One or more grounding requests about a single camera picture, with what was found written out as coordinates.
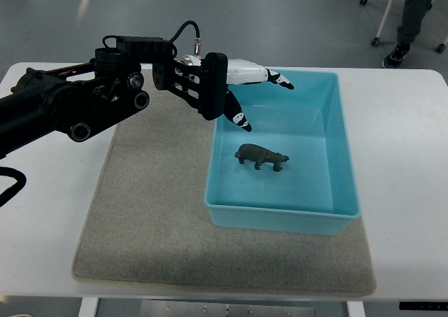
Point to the grey felt mat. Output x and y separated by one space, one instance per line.
148 222

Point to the metal plate under table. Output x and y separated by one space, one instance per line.
177 308

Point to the blue plastic box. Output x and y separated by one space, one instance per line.
292 172

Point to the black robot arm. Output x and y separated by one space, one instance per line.
82 101

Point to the seated person legs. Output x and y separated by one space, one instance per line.
413 14

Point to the brown hippo toy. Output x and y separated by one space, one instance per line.
260 155

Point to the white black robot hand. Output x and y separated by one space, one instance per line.
243 72

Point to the white rolling chair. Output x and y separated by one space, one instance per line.
377 37

